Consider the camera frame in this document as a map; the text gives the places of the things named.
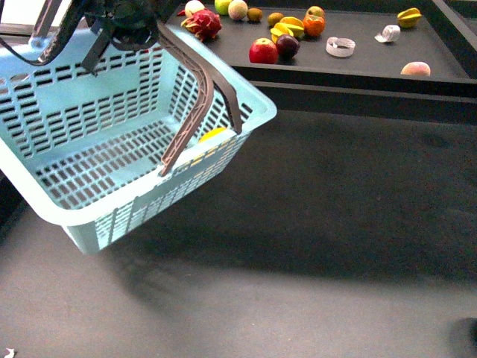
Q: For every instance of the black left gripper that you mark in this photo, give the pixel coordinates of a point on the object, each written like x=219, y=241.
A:
x=129, y=26

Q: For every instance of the brown front basket handle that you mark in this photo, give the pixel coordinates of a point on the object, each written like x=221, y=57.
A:
x=193, y=62

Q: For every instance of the brown basket handle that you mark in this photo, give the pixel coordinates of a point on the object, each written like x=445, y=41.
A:
x=193, y=62
x=230, y=98

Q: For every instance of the light blue plastic basket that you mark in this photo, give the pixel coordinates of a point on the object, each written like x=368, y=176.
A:
x=85, y=150

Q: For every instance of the yellow mango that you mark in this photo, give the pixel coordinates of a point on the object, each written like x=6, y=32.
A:
x=210, y=134

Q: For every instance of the white onion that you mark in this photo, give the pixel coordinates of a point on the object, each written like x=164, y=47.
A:
x=192, y=7

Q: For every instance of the pink dragon fruit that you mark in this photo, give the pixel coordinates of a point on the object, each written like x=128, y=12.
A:
x=204, y=24

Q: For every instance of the green apple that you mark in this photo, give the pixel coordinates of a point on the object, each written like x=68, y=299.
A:
x=221, y=6

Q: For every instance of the beige cantaloupe melon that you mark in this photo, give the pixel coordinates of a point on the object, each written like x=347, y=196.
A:
x=237, y=9

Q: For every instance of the brown kiwi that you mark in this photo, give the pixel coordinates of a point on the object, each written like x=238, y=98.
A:
x=254, y=14

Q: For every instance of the red apple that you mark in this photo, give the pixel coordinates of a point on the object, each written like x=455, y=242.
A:
x=264, y=51

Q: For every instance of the brown-green round fruit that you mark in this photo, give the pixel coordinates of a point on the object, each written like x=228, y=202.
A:
x=274, y=18

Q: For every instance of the dark purple plum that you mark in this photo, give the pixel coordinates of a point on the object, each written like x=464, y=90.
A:
x=287, y=46

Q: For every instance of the yellow starfruit near persimmon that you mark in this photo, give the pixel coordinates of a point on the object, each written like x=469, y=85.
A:
x=287, y=25

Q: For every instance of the orange persimmon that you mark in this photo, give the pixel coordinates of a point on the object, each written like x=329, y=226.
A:
x=314, y=25

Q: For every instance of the black fruit display tray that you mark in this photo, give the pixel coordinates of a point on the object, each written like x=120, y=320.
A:
x=346, y=71

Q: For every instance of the yellow starfruit far right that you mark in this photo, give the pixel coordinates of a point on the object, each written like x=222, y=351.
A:
x=409, y=18

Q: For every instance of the pink peach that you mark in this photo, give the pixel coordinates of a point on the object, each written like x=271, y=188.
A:
x=416, y=68

